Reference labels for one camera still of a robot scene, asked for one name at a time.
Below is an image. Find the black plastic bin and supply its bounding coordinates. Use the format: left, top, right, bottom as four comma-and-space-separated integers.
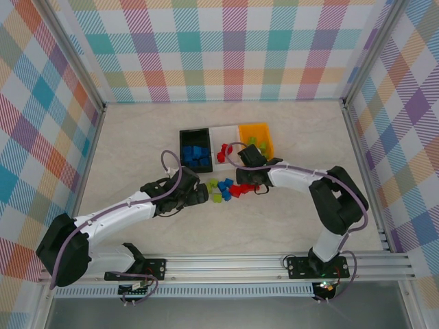
179, 128, 213, 173

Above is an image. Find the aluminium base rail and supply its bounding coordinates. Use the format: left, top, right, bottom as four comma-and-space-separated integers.
37, 252, 414, 284

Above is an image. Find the short aluminium frame post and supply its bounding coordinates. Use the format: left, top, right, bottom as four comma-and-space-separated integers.
399, 279, 425, 329
32, 286, 58, 329

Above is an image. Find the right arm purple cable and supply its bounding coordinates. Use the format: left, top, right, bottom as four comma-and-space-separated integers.
226, 141, 370, 304

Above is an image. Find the white slotted cable duct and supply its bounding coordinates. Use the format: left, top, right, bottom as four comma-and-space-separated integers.
54, 286, 315, 298

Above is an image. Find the grey metal panel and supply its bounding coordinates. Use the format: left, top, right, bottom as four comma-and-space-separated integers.
44, 296, 412, 329

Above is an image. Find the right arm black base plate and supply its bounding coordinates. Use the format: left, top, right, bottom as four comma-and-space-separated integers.
286, 255, 351, 279

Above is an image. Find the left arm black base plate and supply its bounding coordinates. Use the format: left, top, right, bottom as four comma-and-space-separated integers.
104, 258, 167, 282

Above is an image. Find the aluminium side rail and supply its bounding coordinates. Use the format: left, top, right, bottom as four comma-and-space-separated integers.
341, 102, 395, 254
58, 104, 108, 258

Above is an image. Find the orange plastic bin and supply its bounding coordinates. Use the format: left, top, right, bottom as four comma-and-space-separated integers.
238, 122, 276, 160

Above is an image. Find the white plastic bin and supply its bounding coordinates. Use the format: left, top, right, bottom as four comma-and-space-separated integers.
209, 125, 243, 171

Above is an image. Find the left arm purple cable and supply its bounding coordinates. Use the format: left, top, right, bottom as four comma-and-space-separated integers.
49, 149, 182, 304

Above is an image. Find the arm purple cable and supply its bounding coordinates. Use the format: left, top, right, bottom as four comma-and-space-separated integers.
226, 141, 370, 304
49, 149, 182, 304

